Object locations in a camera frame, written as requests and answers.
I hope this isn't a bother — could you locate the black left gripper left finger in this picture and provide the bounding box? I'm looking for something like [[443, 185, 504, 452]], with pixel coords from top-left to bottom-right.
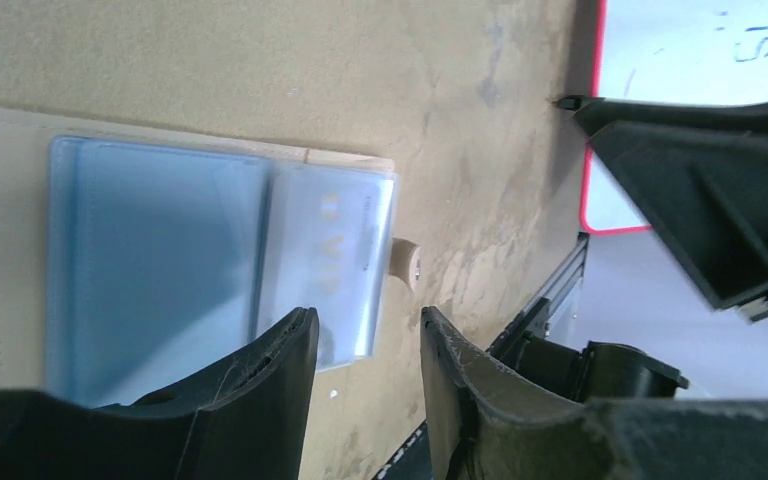
[[0, 308, 319, 479]]

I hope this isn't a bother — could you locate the pink framed whiteboard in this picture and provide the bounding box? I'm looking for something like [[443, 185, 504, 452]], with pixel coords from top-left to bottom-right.
[[579, 0, 768, 235]]

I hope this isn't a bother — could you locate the black whiteboard clip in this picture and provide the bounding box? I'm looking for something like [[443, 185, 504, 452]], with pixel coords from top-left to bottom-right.
[[552, 95, 599, 111]]

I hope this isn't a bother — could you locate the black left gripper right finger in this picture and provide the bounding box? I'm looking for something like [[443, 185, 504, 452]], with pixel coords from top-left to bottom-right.
[[421, 307, 768, 479]]

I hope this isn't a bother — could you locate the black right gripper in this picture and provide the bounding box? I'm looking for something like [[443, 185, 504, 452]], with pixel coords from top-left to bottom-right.
[[573, 97, 768, 322]]

